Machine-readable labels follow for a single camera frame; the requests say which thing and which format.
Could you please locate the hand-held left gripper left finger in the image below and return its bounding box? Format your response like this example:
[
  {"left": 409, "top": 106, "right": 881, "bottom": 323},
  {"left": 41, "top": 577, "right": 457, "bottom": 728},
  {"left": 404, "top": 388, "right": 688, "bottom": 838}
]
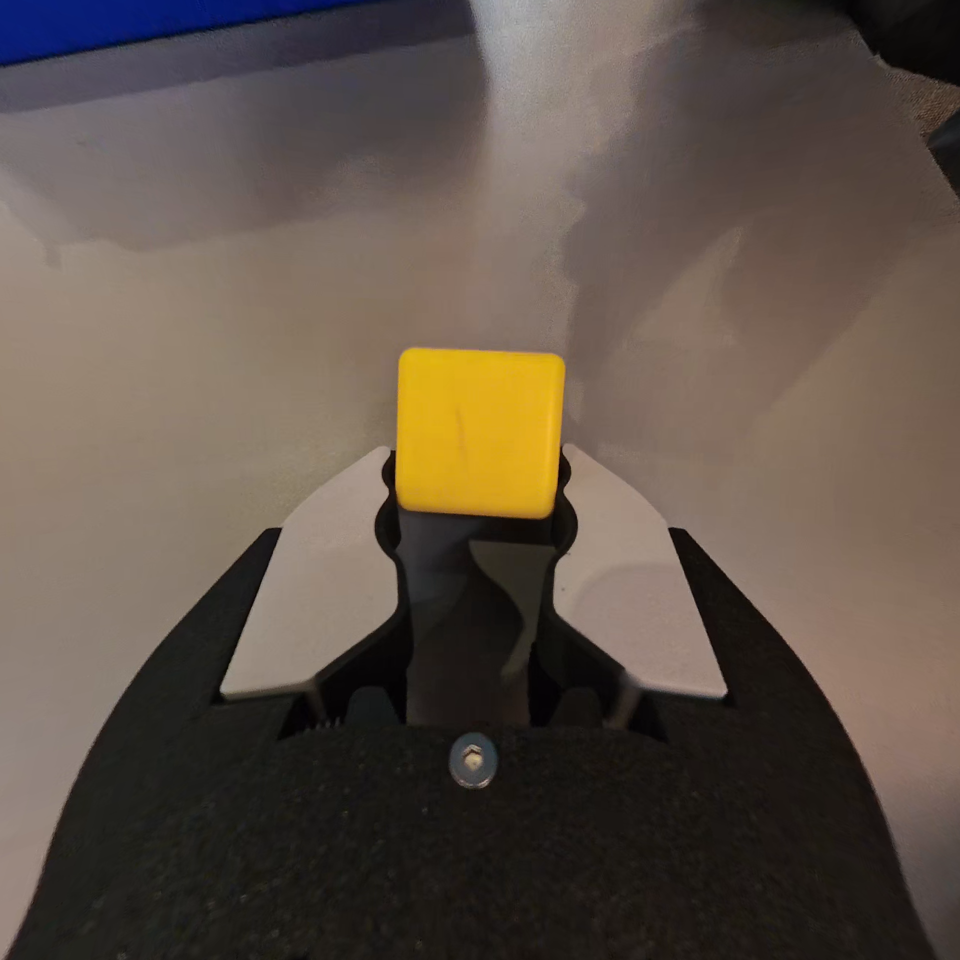
[{"left": 219, "top": 446, "right": 414, "bottom": 702}]

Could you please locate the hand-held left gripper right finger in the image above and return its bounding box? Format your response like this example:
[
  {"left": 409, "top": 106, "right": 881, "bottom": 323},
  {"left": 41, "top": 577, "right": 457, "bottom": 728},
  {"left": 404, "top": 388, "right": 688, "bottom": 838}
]
[{"left": 528, "top": 442, "right": 729, "bottom": 725}]

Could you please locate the yellow cube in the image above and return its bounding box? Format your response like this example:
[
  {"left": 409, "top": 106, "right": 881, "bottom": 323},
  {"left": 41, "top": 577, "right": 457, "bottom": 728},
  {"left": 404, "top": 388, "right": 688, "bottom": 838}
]
[{"left": 396, "top": 347, "right": 567, "bottom": 520}]

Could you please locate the blue plastic bin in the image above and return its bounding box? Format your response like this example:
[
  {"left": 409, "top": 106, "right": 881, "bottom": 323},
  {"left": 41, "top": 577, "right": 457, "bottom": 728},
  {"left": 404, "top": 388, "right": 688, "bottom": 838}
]
[{"left": 0, "top": 0, "right": 354, "bottom": 69}]

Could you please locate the grey desk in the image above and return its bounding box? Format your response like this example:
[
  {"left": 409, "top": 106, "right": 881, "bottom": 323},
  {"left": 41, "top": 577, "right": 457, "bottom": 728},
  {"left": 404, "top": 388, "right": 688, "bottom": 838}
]
[{"left": 0, "top": 0, "right": 960, "bottom": 939}]

